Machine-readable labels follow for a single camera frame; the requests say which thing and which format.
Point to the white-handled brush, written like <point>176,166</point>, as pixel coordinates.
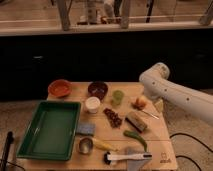
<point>110,158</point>

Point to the green plastic tray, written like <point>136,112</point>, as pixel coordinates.
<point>51,132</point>

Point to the green plastic cup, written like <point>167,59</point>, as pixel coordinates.
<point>117,97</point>

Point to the green chili pepper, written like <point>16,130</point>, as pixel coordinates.
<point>135,135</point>

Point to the brown block sponge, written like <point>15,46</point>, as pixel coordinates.
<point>136,121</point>

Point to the orange bowl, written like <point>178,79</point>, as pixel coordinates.
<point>59,88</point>

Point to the bunch of dark grapes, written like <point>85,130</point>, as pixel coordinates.
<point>113,118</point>

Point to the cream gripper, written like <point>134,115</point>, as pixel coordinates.
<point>159,105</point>

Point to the silver fork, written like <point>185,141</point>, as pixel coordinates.
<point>150,114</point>

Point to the dark brown bowl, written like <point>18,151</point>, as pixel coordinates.
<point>98,89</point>

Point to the blue-grey sponge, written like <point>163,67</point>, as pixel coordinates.
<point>86,129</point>

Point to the black stand at left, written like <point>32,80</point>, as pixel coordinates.
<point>6,149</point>

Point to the small metal cup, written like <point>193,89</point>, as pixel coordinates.
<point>85,146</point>

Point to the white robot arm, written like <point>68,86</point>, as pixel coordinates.
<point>156,84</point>

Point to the grey cloth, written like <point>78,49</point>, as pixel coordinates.
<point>137,164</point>

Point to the small red-yellow apple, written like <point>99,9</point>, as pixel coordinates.
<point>140,102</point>

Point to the white paper cup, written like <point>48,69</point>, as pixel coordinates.
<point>92,104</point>

